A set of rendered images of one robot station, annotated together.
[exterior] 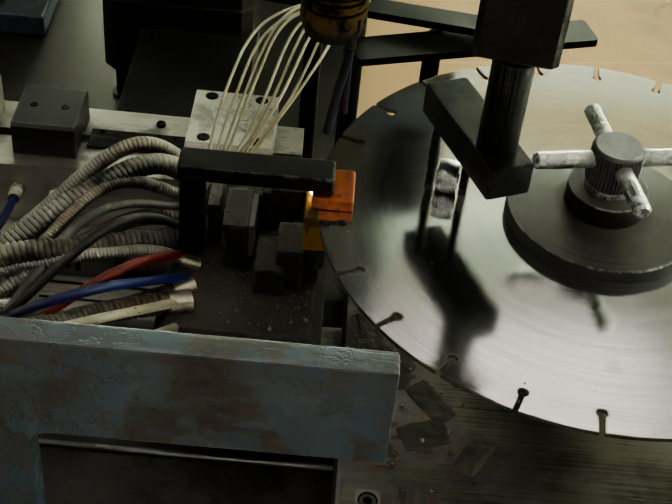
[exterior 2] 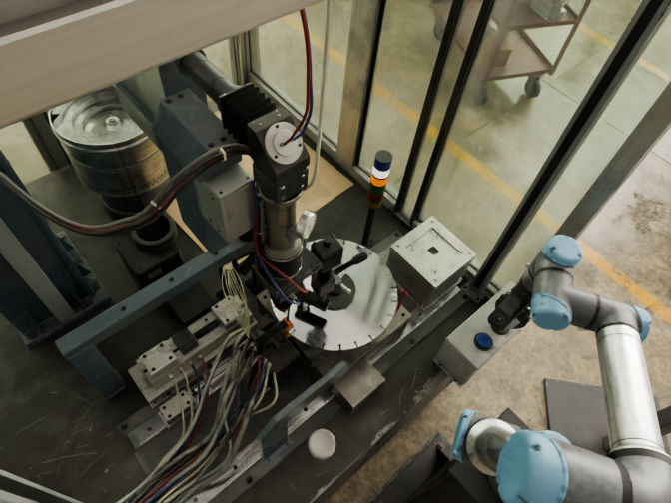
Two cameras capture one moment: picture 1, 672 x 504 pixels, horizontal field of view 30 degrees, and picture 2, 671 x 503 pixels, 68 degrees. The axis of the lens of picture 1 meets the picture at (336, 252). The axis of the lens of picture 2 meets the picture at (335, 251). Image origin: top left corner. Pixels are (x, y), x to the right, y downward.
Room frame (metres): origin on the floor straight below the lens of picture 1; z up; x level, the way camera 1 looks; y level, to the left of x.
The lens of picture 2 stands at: (0.14, 0.32, 2.08)
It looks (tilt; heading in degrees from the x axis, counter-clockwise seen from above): 56 degrees down; 314
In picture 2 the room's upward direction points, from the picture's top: 8 degrees clockwise
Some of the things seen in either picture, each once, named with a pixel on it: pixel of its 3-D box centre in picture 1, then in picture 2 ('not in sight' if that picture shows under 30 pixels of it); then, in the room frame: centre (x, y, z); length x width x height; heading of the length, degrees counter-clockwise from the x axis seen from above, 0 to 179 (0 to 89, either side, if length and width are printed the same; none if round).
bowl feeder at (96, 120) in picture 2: not in sight; (124, 153); (1.34, 0.04, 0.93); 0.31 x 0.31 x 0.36
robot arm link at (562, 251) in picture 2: not in sight; (555, 261); (0.24, -0.47, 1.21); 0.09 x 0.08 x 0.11; 122
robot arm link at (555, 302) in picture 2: not in sight; (559, 302); (0.17, -0.39, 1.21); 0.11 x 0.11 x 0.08; 32
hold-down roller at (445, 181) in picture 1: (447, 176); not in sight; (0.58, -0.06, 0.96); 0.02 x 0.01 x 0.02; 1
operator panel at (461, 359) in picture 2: not in sight; (486, 333); (0.25, -0.46, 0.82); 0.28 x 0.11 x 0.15; 91
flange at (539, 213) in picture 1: (603, 202); (335, 287); (0.57, -0.15, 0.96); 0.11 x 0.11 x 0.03
